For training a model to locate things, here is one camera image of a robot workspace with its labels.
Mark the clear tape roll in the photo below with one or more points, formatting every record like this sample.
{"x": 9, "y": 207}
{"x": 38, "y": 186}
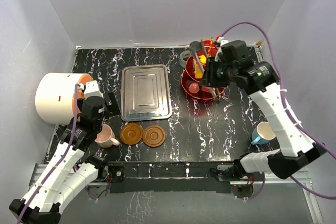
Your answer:
{"x": 183, "y": 58}

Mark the dark chocolate cookie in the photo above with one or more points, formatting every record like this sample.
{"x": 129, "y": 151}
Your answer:
{"x": 195, "y": 46}

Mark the brown wooden coaster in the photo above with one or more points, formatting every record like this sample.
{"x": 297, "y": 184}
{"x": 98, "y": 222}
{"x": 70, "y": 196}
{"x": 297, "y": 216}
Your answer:
{"x": 131, "y": 134}
{"x": 154, "y": 136}

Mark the pink roll cake top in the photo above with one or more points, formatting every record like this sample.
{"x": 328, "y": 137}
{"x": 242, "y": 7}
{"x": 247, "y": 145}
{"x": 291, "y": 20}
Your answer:
{"x": 193, "y": 88}

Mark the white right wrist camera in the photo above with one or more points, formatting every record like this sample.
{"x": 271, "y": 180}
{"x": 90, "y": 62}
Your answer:
{"x": 219, "y": 42}

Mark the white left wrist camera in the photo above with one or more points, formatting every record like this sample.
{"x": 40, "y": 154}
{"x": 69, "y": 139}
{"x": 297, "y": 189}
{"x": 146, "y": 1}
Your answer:
{"x": 92, "y": 89}

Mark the yellow orange cake piece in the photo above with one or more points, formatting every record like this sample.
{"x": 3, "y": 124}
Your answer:
{"x": 198, "y": 72}

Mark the blue ceramic cup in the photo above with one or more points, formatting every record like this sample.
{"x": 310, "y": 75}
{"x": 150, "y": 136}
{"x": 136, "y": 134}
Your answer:
{"x": 262, "y": 134}

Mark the red three-tier cake stand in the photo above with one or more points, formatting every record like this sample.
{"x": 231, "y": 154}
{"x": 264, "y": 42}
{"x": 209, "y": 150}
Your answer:
{"x": 192, "y": 74}

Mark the silver metal serving tongs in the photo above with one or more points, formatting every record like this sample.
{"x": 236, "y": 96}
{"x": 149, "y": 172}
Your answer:
{"x": 214, "y": 91}

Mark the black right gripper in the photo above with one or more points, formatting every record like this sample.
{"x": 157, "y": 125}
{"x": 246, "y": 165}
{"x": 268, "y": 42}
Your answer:
{"x": 208, "y": 78}

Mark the orange fish shaped pastry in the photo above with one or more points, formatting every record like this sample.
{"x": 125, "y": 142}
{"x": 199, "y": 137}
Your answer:
{"x": 203, "y": 59}

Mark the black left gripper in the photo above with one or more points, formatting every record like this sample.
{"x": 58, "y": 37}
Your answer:
{"x": 113, "y": 108}

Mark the white cylindrical drum container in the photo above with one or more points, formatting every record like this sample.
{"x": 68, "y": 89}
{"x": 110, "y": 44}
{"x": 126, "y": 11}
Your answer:
{"x": 54, "y": 99}

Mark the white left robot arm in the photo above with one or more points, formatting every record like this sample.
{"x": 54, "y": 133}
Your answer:
{"x": 56, "y": 188}

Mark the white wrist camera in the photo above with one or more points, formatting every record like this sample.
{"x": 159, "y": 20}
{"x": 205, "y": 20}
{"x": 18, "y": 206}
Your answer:
{"x": 219, "y": 42}
{"x": 92, "y": 89}

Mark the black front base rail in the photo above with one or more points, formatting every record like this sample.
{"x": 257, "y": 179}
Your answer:
{"x": 175, "y": 176}

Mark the pink ceramic cup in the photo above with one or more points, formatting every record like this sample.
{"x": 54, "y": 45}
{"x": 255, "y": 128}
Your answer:
{"x": 106, "y": 138}

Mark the silver metal tray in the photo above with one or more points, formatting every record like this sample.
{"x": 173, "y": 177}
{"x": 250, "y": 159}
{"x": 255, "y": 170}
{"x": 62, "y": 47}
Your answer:
{"x": 145, "y": 93}

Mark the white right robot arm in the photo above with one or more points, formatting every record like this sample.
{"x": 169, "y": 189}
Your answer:
{"x": 296, "y": 148}

